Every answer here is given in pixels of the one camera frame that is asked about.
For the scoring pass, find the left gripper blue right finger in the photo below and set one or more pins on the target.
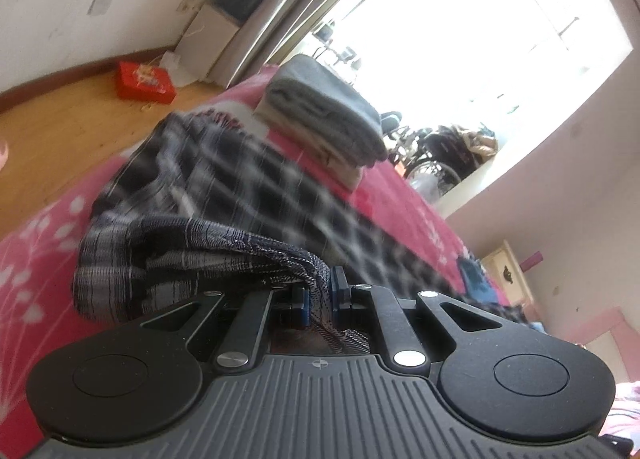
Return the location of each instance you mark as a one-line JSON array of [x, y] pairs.
[[376, 311]]

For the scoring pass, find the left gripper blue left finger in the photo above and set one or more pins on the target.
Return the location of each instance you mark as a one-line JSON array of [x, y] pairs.
[[248, 324]]

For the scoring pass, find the black white plaid shirt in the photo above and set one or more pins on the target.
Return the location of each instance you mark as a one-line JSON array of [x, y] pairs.
[[201, 207]]

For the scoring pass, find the blue denim garment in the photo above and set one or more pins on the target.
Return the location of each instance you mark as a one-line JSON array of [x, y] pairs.
[[476, 283]]

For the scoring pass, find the cream bedside cabinet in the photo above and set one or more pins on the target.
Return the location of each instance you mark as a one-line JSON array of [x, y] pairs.
[[502, 266]]

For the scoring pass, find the folded beige garment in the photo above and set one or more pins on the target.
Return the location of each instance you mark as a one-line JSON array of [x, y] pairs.
[[312, 144]]

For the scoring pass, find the pink cup on cabinet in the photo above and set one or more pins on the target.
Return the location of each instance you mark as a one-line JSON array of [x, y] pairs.
[[531, 261]]

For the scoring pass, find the black wheelchair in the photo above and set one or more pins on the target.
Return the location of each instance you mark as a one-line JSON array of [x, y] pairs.
[[449, 153]]

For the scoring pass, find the folded grey garment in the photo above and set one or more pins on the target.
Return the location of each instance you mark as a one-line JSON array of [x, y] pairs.
[[310, 94]]

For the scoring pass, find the pink floral bed blanket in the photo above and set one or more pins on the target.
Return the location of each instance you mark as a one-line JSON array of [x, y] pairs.
[[39, 257]]

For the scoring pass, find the red snack box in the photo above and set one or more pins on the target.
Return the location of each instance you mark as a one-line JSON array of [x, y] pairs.
[[142, 82]]

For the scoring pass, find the grey curtain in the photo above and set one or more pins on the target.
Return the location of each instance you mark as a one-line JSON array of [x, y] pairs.
[[295, 4]]

